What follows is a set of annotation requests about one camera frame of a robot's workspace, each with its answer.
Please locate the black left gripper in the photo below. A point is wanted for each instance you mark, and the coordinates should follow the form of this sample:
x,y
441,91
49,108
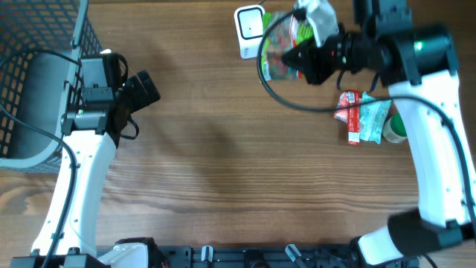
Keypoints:
x,y
133,94

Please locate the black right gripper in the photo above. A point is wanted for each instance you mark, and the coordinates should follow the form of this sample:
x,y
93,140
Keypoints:
x,y
324,59

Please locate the green snack packet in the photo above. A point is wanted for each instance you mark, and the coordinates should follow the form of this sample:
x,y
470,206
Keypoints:
x,y
287,35

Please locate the red candy bar wrapper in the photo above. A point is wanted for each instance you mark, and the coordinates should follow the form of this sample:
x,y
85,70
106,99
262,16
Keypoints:
x,y
353,125

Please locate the teal wipes packet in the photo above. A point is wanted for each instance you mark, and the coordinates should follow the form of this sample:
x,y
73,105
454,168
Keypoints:
x,y
372,119

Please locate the green lid jar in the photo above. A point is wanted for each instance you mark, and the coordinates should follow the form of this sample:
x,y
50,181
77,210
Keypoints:
x,y
394,129

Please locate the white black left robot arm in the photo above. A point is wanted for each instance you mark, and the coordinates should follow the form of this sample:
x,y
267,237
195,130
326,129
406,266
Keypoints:
x,y
92,131

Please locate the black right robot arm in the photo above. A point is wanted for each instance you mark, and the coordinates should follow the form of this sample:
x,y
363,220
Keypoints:
x,y
419,67

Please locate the white barcode scanner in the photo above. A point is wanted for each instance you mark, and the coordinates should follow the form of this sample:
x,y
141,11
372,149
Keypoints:
x,y
249,27

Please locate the grey plastic mesh basket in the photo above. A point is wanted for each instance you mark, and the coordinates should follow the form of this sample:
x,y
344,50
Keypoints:
x,y
41,43

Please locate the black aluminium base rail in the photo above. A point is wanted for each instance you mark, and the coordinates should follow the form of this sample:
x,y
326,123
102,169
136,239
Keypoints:
x,y
332,256

